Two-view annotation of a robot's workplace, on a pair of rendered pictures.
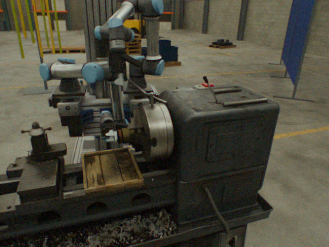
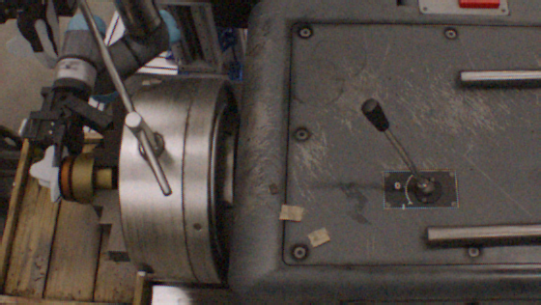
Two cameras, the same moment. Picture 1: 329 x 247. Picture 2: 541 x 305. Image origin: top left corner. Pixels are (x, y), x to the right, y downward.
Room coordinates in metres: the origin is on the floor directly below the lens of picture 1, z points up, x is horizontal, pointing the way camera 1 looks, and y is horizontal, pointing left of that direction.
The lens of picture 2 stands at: (0.99, -0.28, 1.96)
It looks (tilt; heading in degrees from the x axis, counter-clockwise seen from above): 61 degrees down; 31
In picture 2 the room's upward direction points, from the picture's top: 11 degrees counter-clockwise
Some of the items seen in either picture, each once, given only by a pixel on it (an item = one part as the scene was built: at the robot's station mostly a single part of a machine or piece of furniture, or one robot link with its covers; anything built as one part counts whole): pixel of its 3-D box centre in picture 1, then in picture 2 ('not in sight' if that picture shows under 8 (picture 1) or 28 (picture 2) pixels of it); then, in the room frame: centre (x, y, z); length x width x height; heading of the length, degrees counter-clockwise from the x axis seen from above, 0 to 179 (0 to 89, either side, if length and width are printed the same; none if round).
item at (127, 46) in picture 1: (124, 43); not in sight; (10.86, 1.67, 0.36); 1.26 x 0.86 x 0.73; 121
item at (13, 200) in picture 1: (33, 178); not in sight; (1.09, 0.67, 0.90); 0.47 x 0.30 x 0.06; 19
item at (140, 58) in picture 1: (137, 65); not in sight; (1.91, 0.20, 1.33); 0.13 x 0.12 x 0.14; 70
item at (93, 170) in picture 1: (110, 168); (79, 218); (1.21, 0.29, 0.89); 0.36 x 0.30 x 0.04; 19
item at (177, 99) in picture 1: (213, 126); (439, 176); (1.44, -0.31, 1.06); 0.59 x 0.48 x 0.39; 109
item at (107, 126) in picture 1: (108, 128); (60, 120); (1.32, 0.31, 1.08); 0.12 x 0.09 x 0.08; 18
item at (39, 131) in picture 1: (36, 130); not in sight; (1.17, 0.65, 1.13); 0.08 x 0.08 x 0.03
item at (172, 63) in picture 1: (159, 52); not in sight; (8.56, 0.16, 0.39); 1.20 x 0.80 x 0.79; 118
